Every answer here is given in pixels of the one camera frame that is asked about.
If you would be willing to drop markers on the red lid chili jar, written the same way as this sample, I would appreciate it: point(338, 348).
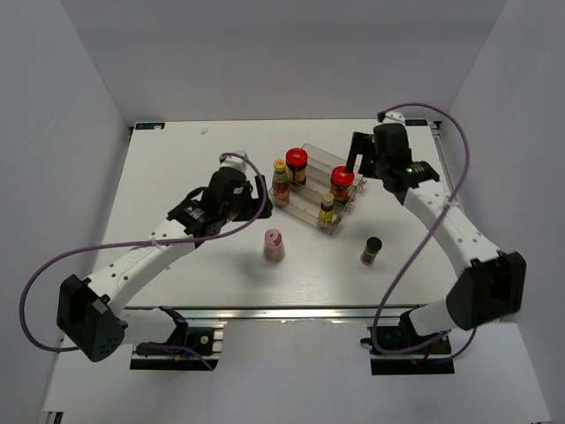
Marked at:
point(340, 182)

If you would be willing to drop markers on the clear tiered organizer rack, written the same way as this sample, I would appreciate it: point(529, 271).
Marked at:
point(305, 199)

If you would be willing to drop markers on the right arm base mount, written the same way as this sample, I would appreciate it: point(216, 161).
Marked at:
point(401, 339)

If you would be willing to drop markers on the small yellow label bottle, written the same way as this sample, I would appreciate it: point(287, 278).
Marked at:
point(326, 211)

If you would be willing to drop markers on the blue logo sticker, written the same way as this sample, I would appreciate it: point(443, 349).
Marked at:
point(149, 126)
point(416, 122)

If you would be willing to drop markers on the black cap pepper shaker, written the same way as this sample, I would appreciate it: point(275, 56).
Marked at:
point(372, 247)

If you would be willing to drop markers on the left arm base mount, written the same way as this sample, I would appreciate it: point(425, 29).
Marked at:
point(191, 344)

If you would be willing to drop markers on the left blue logo sticker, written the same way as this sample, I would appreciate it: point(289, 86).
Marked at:
point(149, 126)

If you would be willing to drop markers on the red lid dark sauce jar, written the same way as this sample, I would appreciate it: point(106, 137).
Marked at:
point(296, 162)

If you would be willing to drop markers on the yellow cap sauce bottle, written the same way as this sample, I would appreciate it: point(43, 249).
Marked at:
point(280, 183)

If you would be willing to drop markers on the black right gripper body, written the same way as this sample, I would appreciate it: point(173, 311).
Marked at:
point(371, 164)

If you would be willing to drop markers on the right blue logo sticker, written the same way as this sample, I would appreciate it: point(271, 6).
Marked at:
point(416, 122)

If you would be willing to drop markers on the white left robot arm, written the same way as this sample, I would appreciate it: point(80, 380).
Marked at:
point(90, 309)

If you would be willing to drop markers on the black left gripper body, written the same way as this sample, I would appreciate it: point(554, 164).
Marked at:
point(245, 206)

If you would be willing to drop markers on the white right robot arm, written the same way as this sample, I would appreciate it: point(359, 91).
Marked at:
point(490, 282)

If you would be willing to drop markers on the pink cap spice shaker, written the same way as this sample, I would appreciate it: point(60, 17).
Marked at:
point(273, 249)

